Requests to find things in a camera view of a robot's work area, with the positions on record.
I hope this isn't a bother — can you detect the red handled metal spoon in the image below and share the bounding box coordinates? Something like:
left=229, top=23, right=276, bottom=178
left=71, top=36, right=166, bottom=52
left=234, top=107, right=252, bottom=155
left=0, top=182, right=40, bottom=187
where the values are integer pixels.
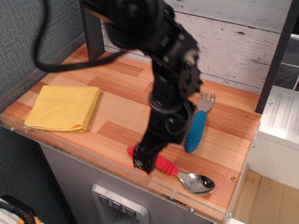
left=127, top=146, right=216, bottom=196

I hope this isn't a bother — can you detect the clear acrylic table edge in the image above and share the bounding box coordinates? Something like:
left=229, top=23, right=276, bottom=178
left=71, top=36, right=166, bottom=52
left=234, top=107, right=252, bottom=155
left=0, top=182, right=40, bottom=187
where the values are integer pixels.
left=0, top=113, right=232, bottom=220

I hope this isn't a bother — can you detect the silver control panel with buttons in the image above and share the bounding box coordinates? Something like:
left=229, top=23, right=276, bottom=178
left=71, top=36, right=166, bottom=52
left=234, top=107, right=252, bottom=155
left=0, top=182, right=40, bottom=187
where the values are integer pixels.
left=92, top=184, right=150, bottom=224

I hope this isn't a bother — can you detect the dark shelf post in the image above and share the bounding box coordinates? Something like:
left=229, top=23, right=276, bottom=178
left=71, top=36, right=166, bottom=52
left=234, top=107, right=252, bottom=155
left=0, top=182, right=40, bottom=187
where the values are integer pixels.
left=79, top=1, right=105, bottom=62
left=255, top=0, right=299, bottom=114

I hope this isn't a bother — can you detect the yellow folded cloth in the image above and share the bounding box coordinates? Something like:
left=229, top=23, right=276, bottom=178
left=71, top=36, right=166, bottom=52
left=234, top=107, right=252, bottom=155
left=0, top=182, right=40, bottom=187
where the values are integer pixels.
left=23, top=85, right=100, bottom=133

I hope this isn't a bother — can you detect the dark left shelf post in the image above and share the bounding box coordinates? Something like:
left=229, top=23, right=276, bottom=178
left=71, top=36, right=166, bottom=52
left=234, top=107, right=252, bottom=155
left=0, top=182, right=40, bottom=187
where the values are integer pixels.
left=79, top=1, right=105, bottom=62

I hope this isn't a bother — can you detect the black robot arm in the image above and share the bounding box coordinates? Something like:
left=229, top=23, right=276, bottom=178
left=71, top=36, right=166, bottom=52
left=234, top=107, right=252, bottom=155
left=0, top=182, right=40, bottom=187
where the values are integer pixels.
left=81, top=0, right=202, bottom=173

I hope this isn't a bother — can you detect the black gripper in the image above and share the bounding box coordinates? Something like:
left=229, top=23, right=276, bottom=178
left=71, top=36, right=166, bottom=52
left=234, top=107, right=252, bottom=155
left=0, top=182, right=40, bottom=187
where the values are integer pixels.
left=133, top=100, right=195, bottom=174

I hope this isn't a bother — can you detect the blue handled metal fork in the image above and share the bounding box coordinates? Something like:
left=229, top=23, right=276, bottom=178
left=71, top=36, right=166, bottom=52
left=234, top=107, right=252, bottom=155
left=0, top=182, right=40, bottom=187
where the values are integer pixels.
left=185, top=91, right=216, bottom=153

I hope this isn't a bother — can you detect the black braided cable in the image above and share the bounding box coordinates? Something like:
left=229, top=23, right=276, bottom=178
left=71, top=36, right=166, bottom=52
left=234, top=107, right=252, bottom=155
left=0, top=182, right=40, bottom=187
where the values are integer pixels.
left=34, top=0, right=127, bottom=73

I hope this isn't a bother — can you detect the dark right shelf post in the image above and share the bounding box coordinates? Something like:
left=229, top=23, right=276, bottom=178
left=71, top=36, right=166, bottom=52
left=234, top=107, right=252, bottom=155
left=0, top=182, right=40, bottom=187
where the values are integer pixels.
left=255, top=0, right=299, bottom=114

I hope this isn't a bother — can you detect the white toy sink unit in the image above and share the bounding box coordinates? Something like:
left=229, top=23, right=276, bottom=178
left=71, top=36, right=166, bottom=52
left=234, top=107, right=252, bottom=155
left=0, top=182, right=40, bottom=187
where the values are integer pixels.
left=246, top=34, right=299, bottom=189

